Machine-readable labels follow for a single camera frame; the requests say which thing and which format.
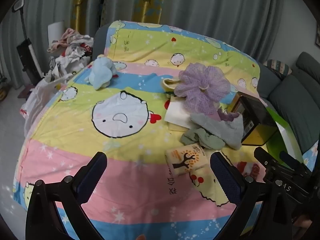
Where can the yellow tissue packet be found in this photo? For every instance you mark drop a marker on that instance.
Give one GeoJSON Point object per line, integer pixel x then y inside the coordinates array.
{"type": "Point", "coordinates": [186, 160]}

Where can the black and yellow box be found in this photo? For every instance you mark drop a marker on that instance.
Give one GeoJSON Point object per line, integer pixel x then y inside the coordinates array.
{"type": "Point", "coordinates": [255, 120]}

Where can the purple mesh bath pouf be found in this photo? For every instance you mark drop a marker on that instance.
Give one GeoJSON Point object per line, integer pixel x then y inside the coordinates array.
{"type": "Point", "coordinates": [200, 87]}

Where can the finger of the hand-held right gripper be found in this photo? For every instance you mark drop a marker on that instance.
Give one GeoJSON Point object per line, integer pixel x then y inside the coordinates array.
{"type": "Point", "coordinates": [292, 160]}
{"type": "Point", "coordinates": [265, 158]}

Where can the pile of clothes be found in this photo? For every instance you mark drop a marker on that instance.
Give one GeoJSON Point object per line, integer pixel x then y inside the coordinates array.
{"type": "Point", "coordinates": [72, 52]}

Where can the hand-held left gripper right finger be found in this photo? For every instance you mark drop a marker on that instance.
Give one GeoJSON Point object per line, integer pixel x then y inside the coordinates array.
{"type": "Point", "coordinates": [225, 177]}

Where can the grey cloth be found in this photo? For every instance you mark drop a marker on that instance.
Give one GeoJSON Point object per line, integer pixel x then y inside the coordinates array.
{"type": "Point", "coordinates": [225, 130]}

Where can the black upright vacuum cleaner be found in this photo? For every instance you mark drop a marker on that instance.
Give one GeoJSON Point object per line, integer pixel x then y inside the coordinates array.
{"type": "Point", "coordinates": [26, 55]}

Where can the yellow green sponge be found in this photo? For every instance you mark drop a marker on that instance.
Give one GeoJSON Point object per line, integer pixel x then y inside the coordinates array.
{"type": "Point", "coordinates": [170, 85]}

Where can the light blue plush toy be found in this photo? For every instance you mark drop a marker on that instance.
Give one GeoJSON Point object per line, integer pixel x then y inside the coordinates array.
{"type": "Point", "coordinates": [101, 72]}

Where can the grey sofa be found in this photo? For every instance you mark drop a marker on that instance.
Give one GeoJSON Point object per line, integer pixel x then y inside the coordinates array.
{"type": "Point", "coordinates": [295, 97]}

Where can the cream flat cardboard package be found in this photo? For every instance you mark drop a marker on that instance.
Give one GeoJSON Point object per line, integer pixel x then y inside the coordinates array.
{"type": "Point", "coordinates": [177, 115]}

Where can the green paper bag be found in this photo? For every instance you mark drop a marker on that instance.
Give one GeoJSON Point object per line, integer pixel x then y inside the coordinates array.
{"type": "Point", "coordinates": [282, 132]}

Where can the cartoon printed striped blanket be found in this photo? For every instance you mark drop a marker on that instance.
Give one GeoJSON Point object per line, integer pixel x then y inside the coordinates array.
{"type": "Point", "coordinates": [75, 135]}

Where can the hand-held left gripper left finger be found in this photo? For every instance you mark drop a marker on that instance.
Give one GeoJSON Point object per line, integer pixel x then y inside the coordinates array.
{"type": "Point", "coordinates": [90, 177]}

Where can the grey chair back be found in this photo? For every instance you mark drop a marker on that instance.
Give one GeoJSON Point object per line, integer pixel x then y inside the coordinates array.
{"type": "Point", "coordinates": [100, 42]}

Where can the grey curtain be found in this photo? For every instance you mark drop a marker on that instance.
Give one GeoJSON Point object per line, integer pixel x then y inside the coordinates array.
{"type": "Point", "coordinates": [225, 10]}

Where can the yellow printed curtain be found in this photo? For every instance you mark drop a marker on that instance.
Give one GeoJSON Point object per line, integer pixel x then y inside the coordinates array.
{"type": "Point", "coordinates": [80, 5]}
{"type": "Point", "coordinates": [150, 0]}

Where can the green cloth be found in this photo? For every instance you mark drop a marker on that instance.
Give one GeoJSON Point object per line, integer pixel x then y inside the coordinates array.
{"type": "Point", "coordinates": [200, 137]}

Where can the white plastic bag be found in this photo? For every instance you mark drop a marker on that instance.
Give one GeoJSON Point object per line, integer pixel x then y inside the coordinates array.
{"type": "Point", "coordinates": [42, 97]}

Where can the patterned cushion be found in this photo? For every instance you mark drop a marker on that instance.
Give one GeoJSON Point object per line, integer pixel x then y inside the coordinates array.
{"type": "Point", "coordinates": [278, 67]}

